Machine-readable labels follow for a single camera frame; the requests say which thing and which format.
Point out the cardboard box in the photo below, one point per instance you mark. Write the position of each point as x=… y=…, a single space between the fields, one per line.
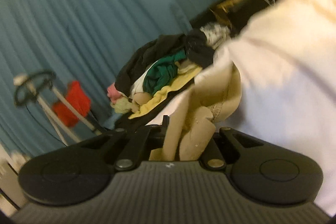
x=228 y=3

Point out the blue cloth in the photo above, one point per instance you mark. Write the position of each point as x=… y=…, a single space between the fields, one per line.
x=110 y=121

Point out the pale yellow fluffy cloth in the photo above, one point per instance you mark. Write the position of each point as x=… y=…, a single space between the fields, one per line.
x=122 y=106

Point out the pastel bed blanket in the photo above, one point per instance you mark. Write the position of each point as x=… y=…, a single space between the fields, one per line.
x=288 y=69

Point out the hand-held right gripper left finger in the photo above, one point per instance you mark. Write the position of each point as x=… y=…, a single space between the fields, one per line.
x=157 y=136

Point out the green garment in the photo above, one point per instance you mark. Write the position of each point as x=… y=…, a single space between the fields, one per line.
x=162 y=71

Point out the tan cloth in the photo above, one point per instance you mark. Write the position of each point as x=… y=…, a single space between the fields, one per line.
x=143 y=99

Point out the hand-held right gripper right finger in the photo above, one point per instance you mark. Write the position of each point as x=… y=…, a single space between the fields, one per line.
x=219 y=146

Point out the white garment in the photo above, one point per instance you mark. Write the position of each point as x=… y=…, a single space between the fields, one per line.
x=137 y=85

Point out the garment steamer stand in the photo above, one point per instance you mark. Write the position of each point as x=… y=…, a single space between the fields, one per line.
x=20 y=79

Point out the white patterned cloth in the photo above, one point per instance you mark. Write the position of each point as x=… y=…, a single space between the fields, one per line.
x=214 y=32

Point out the dark grey garment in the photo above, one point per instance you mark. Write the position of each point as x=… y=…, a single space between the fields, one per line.
x=199 y=48

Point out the pink cloth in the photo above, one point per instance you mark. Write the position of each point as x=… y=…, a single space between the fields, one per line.
x=114 y=91

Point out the beige printed shirt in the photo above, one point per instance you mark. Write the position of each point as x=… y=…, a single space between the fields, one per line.
x=199 y=134

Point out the black garment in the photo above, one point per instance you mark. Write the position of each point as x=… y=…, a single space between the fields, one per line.
x=147 y=56

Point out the teal curtain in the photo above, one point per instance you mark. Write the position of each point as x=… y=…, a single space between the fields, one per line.
x=92 y=16

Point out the red knitted cloth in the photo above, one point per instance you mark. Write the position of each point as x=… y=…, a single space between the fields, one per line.
x=76 y=98

